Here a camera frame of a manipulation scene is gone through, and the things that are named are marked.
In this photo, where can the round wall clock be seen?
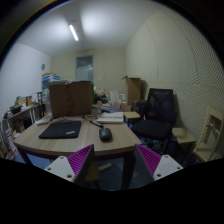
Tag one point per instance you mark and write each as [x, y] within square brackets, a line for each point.
[43, 67]

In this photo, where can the tall cardboard box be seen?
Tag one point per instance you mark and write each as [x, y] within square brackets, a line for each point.
[133, 88]

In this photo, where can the grey door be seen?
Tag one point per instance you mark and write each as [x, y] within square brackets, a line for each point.
[84, 68]

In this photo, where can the cluttered side shelf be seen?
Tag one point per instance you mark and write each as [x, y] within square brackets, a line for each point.
[26, 111]

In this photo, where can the small wooden stool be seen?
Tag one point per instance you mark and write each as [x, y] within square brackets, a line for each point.
[184, 139]

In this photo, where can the light wooden frame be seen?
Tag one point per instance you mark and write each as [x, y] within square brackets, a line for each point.
[210, 145]

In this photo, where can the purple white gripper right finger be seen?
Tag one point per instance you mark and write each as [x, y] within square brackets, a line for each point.
[156, 165]

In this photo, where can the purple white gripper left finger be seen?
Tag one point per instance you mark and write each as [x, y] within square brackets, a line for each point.
[73, 168]

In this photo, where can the white paper stack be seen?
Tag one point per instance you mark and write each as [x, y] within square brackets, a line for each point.
[116, 117]

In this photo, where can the black closed laptop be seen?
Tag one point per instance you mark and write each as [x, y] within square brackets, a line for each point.
[61, 130]

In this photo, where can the black pen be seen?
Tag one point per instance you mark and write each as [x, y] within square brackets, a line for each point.
[96, 123]

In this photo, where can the black mesh office chair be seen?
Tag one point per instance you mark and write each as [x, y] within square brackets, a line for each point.
[159, 116]

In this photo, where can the large brown cardboard box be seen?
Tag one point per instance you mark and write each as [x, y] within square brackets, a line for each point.
[72, 99]

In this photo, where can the black computer mouse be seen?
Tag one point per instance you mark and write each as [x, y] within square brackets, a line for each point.
[105, 134]

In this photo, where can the wooden desk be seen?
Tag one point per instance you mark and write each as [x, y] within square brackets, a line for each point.
[122, 145]

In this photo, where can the ceiling fluorescent light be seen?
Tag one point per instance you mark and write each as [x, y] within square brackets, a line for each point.
[73, 32]

